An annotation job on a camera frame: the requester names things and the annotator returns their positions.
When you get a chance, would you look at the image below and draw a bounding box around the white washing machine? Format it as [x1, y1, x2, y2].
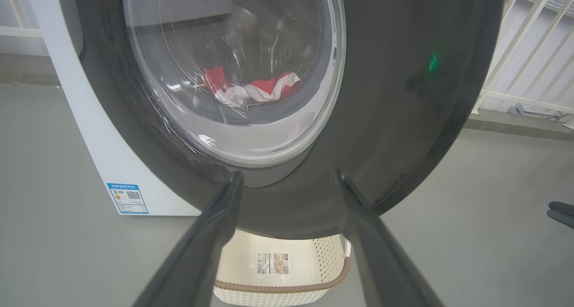
[25, 0, 202, 216]

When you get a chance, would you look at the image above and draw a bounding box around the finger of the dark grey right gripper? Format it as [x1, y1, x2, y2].
[547, 210, 574, 230]
[550, 201, 574, 217]

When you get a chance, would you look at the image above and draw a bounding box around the blue energy label sticker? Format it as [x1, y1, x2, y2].
[107, 183, 149, 214]

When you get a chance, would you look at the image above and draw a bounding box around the metal floor bracket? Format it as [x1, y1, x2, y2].
[509, 103, 574, 129]

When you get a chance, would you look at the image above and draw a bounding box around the cream perforated laundry basket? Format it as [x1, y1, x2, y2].
[213, 230, 351, 307]

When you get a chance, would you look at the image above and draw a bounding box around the dark grey round washer door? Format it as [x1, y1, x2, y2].
[56, 0, 507, 240]

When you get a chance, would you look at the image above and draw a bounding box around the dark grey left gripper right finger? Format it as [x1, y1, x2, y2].
[336, 169, 444, 307]

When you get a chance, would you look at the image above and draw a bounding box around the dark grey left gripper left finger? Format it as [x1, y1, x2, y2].
[134, 171, 244, 307]

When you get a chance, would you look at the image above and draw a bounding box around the paper label inside basket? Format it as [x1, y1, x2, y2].
[256, 252, 290, 275]

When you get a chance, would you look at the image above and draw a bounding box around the white metal railing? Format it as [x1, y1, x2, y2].
[471, 0, 574, 117]
[0, 0, 43, 39]

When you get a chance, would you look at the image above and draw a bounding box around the red white striped garment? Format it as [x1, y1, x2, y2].
[204, 66, 302, 109]

